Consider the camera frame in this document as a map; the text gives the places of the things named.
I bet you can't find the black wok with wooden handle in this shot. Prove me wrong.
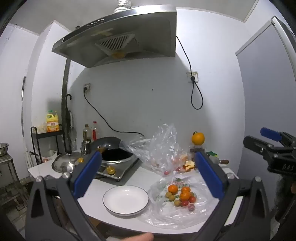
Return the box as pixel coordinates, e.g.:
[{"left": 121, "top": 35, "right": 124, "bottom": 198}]
[{"left": 89, "top": 136, "right": 122, "bottom": 154}]

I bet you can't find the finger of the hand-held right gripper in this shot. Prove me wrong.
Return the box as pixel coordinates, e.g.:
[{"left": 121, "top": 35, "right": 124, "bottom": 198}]
[
  {"left": 243, "top": 135, "right": 282, "bottom": 161},
  {"left": 260, "top": 127, "right": 296, "bottom": 146}
]

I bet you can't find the black stove cable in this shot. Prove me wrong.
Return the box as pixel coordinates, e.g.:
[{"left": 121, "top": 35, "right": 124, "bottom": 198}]
[{"left": 84, "top": 91, "right": 145, "bottom": 139}]

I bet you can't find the white plate with black rim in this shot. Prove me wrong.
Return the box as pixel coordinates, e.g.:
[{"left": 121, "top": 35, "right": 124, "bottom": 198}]
[{"left": 102, "top": 185, "right": 149, "bottom": 217}]

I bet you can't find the yellow oil jug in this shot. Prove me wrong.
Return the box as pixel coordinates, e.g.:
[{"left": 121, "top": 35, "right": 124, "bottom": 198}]
[{"left": 46, "top": 110, "right": 60, "bottom": 133}]

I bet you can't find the orange peel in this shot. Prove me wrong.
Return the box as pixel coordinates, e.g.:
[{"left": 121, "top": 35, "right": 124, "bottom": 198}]
[{"left": 183, "top": 160, "right": 196, "bottom": 172}]

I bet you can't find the red cap sauce bottle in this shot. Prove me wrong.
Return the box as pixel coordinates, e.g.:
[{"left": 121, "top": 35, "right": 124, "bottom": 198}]
[{"left": 92, "top": 121, "right": 99, "bottom": 142}]

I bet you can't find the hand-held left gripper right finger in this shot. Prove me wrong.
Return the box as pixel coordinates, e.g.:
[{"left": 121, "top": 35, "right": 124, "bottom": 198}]
[{"left": 192, "top": 151, "right": 271, "bottom": 241}]

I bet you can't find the person's left hand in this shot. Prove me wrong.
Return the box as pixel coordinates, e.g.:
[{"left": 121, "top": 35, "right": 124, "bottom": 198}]
[{"left": 120, "top": 232, "right": 154, "bottom": 241}]

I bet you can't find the black shelf rack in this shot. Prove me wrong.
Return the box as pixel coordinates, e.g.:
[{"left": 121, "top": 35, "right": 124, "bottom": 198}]
[{"left": 31, "top": 126, "right": 67, "bottom": 166}]

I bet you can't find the steel cup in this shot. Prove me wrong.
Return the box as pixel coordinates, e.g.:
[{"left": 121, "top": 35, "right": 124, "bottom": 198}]
[{"left": 80, "top": 140, "right": 92, "bottom": 155}]

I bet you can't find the steel pot lid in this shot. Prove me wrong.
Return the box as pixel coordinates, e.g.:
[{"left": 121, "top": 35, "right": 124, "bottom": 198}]
[{"left": 51, "top": 152, "right": 85, "bottom": 174}]

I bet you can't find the black folded umbrella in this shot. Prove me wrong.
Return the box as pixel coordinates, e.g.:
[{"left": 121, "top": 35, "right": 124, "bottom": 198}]
[{"left": 65, "top": 94, "right": 78, "bottom": 152}]

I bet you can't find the large orange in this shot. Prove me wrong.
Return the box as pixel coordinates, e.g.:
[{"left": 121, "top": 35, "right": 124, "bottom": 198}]
[{"left": 191, "top": 131, "right": 205, "bottom": 146}]

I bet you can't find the metal wall rod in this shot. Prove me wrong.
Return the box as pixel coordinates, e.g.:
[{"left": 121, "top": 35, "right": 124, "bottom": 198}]
[{"left": 21, "top": 76, "right": 26, "bottom": 139}]

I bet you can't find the black range hood cable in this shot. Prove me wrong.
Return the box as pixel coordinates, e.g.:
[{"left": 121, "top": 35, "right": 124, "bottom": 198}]
[{"left": 176, "top": 35, "right": 204, "bottom": 110}]

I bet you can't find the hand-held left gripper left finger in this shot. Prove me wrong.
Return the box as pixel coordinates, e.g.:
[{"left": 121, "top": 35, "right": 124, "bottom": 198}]
[{"left": 25, "top": 150, "right": 111, "bottom": 241}]

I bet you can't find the clear plastic bag with fruit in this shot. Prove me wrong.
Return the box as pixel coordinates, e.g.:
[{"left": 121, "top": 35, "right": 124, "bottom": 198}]
[{"left": 139, "top": 171, "right": 232, "bottom": 230}]

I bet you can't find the silver exhaust duct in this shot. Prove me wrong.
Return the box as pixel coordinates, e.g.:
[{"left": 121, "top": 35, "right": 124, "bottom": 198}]
[{"left": 114, "top": 0, "right": 132, "bottom": 13}]

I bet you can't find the steel stove with gold knobs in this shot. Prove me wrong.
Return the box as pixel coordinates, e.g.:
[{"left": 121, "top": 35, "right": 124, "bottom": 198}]
[{"left": 76, "top": 148, "right": 140, "bottom": 181}]

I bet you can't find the steel range hood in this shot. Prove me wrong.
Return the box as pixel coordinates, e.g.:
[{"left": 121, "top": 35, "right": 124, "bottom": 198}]
[{"left": 51, "top": 6, "right": 177, "bottom": 68}]

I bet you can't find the dark oil bottle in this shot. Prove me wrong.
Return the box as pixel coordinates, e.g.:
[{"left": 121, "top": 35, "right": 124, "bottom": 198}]
[{"left": 83, "top": 124, "right": 91, "bottom": 143}]

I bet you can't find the grey refrigerator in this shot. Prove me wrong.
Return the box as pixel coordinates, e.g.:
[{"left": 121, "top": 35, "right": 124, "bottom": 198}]
[{"left": 235, "top": 16, "right": 296, "bottom": 167}]

